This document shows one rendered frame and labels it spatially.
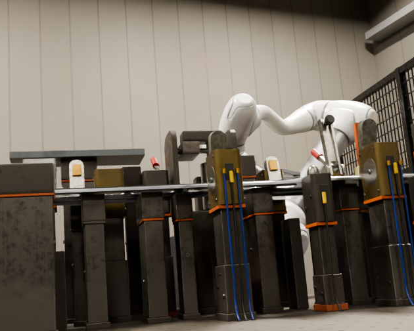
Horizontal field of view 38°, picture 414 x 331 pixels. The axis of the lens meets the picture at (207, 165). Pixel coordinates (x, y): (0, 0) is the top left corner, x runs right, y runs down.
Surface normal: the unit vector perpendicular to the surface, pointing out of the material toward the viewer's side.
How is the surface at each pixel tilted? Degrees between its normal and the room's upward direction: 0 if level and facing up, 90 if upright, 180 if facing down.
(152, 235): 90
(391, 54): 90
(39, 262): 90
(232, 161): 90
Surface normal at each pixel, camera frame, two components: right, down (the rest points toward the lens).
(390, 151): 0.22, -0.21
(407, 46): -0.92, 0.00
